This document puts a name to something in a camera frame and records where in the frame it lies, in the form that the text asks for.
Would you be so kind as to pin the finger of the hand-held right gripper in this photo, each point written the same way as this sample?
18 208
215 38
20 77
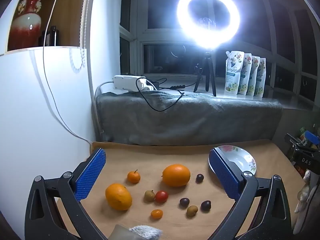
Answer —
312 137

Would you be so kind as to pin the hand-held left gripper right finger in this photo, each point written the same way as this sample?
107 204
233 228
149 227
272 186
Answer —
222 172

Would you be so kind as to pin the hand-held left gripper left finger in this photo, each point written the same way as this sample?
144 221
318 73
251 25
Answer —
90 172

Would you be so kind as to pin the floral white plate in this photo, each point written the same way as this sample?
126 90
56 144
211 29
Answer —
240 158

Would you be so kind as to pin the dark grape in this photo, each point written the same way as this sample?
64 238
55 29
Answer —
206 205
199 178
184 202

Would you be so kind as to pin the round bumpy orange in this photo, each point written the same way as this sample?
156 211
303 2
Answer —
118 196

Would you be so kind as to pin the small mandarin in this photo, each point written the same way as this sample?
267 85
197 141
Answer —
133 176

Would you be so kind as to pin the large oval orange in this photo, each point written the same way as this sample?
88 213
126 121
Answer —
176 175

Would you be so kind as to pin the brown longan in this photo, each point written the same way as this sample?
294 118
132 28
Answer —
192 210
149 195

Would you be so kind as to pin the red cherry tomato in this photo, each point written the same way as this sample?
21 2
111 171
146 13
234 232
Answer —
161 196

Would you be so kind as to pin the small orange tomato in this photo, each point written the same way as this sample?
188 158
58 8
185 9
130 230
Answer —
156 214

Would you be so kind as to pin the person's right hand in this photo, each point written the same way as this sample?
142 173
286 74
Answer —
303 205

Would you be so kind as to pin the grey fleece blanket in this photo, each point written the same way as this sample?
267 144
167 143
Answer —
187 120

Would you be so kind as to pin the grey fuzzy cloth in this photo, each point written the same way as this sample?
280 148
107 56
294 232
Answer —
145 232

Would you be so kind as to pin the white power strip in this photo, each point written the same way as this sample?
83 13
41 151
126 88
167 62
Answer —
126 83

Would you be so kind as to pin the black tripod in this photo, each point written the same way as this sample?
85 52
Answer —
210 75

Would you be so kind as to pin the dark glass bottle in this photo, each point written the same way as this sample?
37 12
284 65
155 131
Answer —
53 36

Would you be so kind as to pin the red and white vase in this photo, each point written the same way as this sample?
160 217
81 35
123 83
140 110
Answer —
26 17

